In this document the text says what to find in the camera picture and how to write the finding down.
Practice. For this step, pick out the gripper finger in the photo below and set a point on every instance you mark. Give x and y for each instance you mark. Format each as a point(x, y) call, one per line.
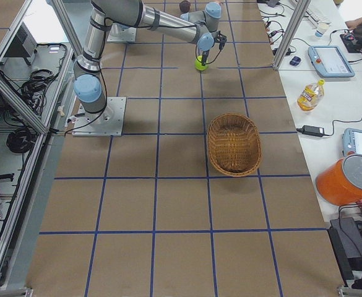
point(204, 57)
point(221, 40)

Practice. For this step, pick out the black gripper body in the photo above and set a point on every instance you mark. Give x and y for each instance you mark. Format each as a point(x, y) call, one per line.
point(205, 55)

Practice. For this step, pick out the green apple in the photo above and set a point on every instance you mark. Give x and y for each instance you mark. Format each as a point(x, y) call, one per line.
point(198, 64)

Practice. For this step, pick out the dark red apple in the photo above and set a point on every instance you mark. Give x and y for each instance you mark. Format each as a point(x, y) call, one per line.
point(185, 6)

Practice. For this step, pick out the wicker basket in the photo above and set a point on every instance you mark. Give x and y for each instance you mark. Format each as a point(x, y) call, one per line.
point(234, 145)

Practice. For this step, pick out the dark blue pouch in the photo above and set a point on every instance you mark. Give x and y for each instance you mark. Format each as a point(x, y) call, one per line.
point(295, 61)

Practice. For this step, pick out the paper cup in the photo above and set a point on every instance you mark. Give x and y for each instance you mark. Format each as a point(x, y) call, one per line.
point(321, 29)

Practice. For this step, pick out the orange juice bottle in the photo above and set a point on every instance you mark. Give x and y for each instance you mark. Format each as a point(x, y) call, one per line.
point(311, 95)

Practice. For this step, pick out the left teach pendant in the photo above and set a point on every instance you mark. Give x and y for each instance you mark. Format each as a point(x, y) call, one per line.
point(330, 62)

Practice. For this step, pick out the teach pendant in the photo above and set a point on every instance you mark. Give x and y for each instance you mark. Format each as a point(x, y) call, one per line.
point(330, 62)
point(352, 141)

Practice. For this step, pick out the black power adapter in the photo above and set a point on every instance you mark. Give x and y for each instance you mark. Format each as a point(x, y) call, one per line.
point(311, 131)

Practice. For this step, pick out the right teach pendant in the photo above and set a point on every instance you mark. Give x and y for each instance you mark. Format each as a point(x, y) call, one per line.
point(352, 141)

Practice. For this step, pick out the brown paper table mat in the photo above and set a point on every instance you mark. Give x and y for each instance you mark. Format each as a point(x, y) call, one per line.
point(145, 214)

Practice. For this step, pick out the orange bucket with lid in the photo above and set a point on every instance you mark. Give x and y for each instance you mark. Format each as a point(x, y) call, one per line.
point(341, 183)

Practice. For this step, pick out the aluminium frame post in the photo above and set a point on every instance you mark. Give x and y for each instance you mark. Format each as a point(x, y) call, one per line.
point(290, 31)

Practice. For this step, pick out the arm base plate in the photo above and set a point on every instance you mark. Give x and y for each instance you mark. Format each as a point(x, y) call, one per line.
point(121, 34)
point(109, 123)

